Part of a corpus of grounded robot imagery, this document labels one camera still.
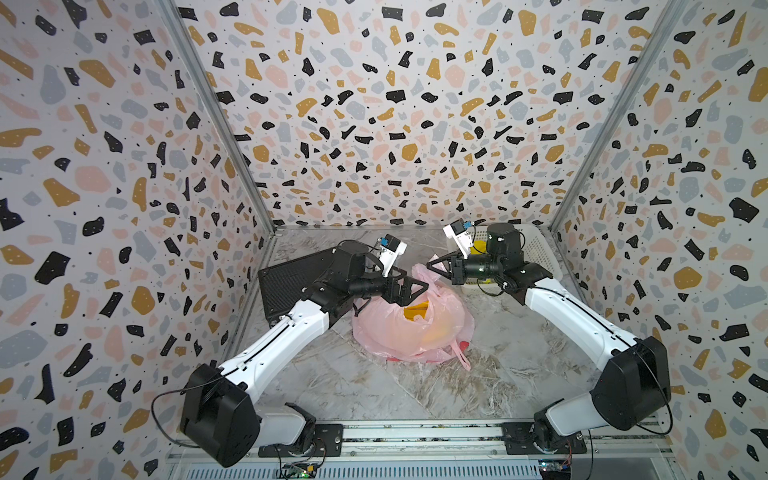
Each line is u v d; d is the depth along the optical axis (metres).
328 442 0.73
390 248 0.66
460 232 0.68
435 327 0.82
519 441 0.73
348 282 0.59
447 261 0.70
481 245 0.69
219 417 0.39
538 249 1.07
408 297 0.65
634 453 0.74
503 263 0.63
